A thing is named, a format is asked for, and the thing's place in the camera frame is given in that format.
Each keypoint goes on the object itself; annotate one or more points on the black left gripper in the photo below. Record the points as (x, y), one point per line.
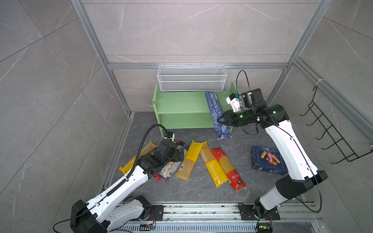
(177, 157)

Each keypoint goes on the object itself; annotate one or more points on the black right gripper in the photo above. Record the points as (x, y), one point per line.
(229, 118)

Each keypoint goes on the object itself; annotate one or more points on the long blue spaghetti box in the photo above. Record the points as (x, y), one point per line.
(222, 131)

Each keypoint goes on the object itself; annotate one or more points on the blue Barilla rigatoni box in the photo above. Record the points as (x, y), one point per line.
(268, 160)

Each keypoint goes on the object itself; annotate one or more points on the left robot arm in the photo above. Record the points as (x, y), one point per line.
(110, 210)

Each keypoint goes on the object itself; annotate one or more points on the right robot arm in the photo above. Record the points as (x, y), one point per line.
(302, 174)

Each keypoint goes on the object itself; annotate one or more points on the clear black label pasta bag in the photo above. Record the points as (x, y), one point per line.
(172, 167)

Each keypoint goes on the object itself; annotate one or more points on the green metal shelf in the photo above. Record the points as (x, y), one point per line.
(182, 110)

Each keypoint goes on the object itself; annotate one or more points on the yellow pasta bag far left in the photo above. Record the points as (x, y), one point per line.
(134, 160)

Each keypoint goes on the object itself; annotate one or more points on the yellow top brown spaghetti bag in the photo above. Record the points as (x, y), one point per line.
(190, 159)

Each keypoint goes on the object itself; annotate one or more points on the red spaghetti bag left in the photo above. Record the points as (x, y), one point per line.
(158, 177)

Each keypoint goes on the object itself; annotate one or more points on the red spaghetti bag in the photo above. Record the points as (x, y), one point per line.
(158, 177)
(229, 170)

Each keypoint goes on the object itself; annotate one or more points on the yellow Pastatime spaghetti bag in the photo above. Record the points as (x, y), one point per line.
(216, 172)

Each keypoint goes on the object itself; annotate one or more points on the red spaghetti bag right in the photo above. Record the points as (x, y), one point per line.
(229, 170)

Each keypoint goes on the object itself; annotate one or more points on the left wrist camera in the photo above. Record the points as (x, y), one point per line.
(170, 135)

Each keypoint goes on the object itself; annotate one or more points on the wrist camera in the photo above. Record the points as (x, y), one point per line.
(234, 101)
(170, 135)

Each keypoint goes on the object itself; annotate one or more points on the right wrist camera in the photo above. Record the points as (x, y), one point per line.
(234, 101)

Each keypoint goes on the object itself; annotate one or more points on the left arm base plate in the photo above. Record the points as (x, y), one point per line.
(155, 212)

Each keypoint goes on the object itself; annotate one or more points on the white wire mesh basket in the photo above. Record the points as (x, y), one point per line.
(191, 78)

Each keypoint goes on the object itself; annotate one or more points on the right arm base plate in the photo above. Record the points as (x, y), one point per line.
(255, 212)

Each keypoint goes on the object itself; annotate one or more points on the black wire hook rack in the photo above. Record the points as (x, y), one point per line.
(329, 129)

